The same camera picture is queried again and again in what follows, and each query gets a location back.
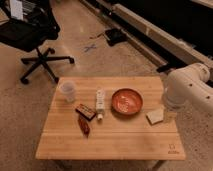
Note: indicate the beige sponge block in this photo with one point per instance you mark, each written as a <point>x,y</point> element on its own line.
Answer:
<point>155,116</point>

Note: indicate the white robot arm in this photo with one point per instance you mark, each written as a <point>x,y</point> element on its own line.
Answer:
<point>189,84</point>

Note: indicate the orange ceramic bowl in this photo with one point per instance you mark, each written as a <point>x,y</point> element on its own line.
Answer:
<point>127,101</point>

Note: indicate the dark rectangular box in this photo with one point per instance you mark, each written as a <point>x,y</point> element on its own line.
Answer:
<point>86,112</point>

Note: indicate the white tube bottle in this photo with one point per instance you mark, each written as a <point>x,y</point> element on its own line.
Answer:
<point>100,104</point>

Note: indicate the black object on floor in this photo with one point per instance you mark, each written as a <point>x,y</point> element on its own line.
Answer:
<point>115,36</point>

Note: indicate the black office chair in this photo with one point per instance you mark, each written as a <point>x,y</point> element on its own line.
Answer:
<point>29,34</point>

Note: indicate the red snack packet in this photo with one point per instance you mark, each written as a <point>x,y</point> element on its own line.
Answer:
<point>84,126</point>

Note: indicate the wooden table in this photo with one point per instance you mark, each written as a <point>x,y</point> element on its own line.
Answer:
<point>115,137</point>

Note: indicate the translucent plastic cup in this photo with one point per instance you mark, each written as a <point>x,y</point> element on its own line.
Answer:
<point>67,88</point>

